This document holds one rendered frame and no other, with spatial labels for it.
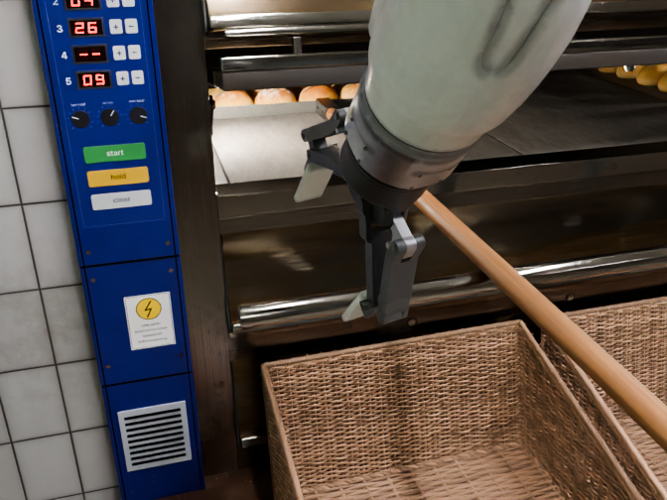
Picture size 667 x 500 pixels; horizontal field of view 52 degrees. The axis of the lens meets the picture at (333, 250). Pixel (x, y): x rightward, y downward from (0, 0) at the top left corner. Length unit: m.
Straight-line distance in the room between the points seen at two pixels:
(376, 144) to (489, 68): 0.11
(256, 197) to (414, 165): 0.73
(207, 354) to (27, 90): 0.55
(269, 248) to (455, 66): 0.90
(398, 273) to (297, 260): 0.70
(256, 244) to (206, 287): 0.12
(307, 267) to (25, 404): 0.55
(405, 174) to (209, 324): 0.85
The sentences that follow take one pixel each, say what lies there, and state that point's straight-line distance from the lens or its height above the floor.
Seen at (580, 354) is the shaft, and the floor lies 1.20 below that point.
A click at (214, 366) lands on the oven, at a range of 1.32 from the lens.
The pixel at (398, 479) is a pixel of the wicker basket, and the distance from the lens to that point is 1.45.
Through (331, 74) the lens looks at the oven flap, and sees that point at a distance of 0.99.
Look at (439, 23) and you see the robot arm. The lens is 0.37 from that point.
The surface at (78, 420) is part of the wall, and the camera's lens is 1.37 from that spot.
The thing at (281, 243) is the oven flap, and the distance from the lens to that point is 1.24.
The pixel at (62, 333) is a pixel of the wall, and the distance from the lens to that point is 1.27.
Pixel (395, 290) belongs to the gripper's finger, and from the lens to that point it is 0.57.
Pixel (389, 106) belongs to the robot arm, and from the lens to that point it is 0.43.
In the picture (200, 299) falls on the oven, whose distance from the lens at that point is 1.24.
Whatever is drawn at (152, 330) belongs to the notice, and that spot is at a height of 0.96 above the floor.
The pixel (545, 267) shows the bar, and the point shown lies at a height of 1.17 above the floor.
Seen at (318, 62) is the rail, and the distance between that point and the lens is 0.99.
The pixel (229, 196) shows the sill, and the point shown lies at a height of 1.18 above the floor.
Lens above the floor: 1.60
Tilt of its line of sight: 26 degrees down
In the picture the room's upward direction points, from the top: straight up
